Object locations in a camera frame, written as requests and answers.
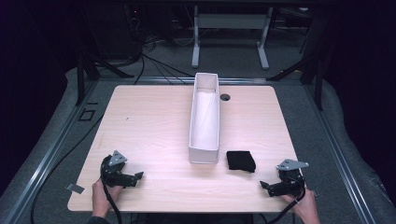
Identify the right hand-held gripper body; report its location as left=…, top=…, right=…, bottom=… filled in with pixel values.
left=266, top=159, right=310, bottom=198

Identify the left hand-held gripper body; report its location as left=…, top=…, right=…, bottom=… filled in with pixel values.
left=100, top=149, right=138, bottom=189

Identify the black cloth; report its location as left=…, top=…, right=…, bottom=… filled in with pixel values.
left=225, top=150, right=257, bottom=174

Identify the long white box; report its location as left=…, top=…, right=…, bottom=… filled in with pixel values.
left=188, top=72, right=221, bottom=165

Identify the person's left hand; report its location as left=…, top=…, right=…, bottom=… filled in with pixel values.
left=91, top=178, right=124, bottom=218

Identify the person's right hand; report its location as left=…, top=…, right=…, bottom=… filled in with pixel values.
left=279, top=188, right=321, bottom=224

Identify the grey tape piece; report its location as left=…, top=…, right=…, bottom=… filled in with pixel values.
left=65, top=183, right=86, bottom=195

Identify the black stand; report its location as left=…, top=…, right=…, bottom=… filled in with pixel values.
left=75, top=6, right=135, bottom=106
left=266, top=12, right=328, bottom=112

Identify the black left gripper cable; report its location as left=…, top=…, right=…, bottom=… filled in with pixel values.
left=100, top=155, right=123, bottom=224

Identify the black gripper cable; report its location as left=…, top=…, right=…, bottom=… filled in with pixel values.
left=261, top=174, right=306, bottom=224
left=100, top=155, right=123, bottom=224

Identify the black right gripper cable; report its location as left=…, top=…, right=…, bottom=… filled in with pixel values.
left=261, top=174, right=306, bottom=224

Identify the thin black floor cable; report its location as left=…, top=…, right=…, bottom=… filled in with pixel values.
left=30, top=114, right=105, bottom=224

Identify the grey floor rail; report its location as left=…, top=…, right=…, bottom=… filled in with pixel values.
left=4, top=81, right=104, bottom=224
left=303, top=83, right=377, bottom=224

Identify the bundle of black floor cables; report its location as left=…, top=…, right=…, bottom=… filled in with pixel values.
left=92, top=6, right=200, bottom=87

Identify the white metal desk frame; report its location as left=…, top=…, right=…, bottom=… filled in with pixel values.
left=191, top=4, right=275, bottom=71

